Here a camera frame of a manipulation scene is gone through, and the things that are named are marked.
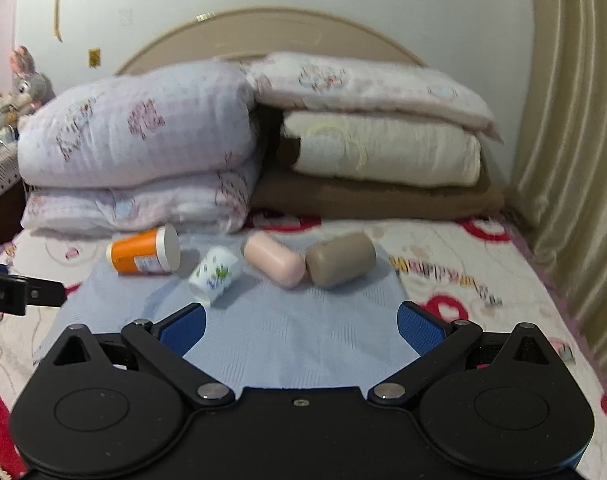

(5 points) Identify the taupe brown plastic cup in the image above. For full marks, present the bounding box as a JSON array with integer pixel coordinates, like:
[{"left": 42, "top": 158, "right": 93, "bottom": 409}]
[{"left": 305, "top": 232, "right": 377, "bottom": 289}]

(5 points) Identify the pink bear print pillow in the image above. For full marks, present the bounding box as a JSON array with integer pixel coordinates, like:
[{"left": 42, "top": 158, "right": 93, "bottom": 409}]
[{"left": 247, "top": 52, "right": 502, "bottom": 142}]

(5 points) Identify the white floral paper cup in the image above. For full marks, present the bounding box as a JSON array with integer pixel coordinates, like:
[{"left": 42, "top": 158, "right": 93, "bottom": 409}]
[{"left": 188, "top": 246, "right": 242, "bottom": 307}]

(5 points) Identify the pink checked folded quilt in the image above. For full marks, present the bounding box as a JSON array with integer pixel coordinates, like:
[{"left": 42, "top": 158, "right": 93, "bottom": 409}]
[{"left": 18, "top": 61, "right": 259, "bottom": 235}]

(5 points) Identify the orange white paper cup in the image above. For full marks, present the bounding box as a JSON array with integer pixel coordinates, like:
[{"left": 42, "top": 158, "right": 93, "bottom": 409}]
[{"left": 106, "top": 224, "right": 181, "bottom": 275}]

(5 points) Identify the cream folded blanket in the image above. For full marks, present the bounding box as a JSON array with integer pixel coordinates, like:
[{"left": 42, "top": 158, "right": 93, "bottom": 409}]
[{"left": 279, "top": 112, "right": 481, "bottom": 188}]

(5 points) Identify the beige wooden headboard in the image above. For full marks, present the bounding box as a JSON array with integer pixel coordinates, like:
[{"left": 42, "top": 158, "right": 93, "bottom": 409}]
[{"left": 116, "top": 6, "right": 424, "bottom": 75}]

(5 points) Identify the brown folded blanket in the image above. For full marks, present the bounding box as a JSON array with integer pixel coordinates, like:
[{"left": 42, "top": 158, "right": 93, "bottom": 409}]
[{"left": 250, "top": 169, "right": 504, "bottom": 221}]

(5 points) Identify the pink plastic cup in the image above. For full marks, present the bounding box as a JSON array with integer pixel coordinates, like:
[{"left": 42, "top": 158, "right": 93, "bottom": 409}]
[{"left": 243, "top": 232, "right": 305, "bottom": 288}]

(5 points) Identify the beige striped curtain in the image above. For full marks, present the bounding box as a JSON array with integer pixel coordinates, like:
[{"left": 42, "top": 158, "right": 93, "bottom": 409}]
[{"left": 509, "top": 0, "right": 607, "bottom": 377}]

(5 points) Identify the light blue patterned cloth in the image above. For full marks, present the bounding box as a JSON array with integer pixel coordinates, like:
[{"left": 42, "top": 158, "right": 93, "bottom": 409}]
[{"left": 34, "top": 234, "right": 418, "bottom": 392}]

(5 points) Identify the grey rabbit plush toy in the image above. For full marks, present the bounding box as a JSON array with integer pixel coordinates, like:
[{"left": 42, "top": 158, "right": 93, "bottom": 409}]
[{"left": 10, "top": 46, "right": 54, "bottom": 115}]

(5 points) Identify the yellow wall sticker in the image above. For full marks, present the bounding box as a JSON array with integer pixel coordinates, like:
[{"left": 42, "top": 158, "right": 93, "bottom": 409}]
[{"left": 88, "top": 48, "right": 101, "bottom": 68}]

